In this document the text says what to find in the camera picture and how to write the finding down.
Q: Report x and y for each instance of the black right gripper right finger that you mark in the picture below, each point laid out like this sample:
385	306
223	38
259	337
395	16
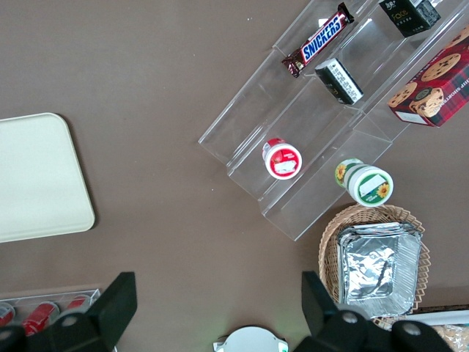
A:
329	322

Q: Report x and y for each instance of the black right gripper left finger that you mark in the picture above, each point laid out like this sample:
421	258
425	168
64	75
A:
102	315

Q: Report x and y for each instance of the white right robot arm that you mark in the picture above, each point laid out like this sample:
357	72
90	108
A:
253	341

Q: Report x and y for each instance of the aluminium foil tray stack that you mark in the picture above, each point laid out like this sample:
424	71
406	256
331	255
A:
373	271

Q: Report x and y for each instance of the light wicker basket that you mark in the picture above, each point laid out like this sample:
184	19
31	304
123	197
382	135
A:
329	249

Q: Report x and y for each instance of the beige rectangular serving tray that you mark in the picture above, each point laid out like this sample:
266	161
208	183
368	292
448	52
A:
36	176

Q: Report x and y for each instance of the clear acrylic bottle rack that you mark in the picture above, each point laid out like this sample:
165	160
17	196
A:
92	293

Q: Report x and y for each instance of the white plastic snack bin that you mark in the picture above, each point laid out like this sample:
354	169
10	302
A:
443	317

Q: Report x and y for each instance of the clear acrylic stepped shelf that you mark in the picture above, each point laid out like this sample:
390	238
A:
315	198

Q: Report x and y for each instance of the clear bag of crackers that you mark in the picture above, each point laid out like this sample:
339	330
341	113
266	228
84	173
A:
456	337

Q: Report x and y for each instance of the green sunflower yogurt cup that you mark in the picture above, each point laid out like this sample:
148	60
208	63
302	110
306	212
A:
370	185

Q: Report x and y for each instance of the red lidded yogurt cup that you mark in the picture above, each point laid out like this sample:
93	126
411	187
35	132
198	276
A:
284	161

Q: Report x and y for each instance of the small black carton box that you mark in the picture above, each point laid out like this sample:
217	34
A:
406	18
339	82

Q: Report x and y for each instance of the red tartan cookie box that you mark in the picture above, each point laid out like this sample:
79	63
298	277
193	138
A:
436	84

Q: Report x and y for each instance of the Snickers chocolate bar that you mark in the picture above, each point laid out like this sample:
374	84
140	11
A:
322	38

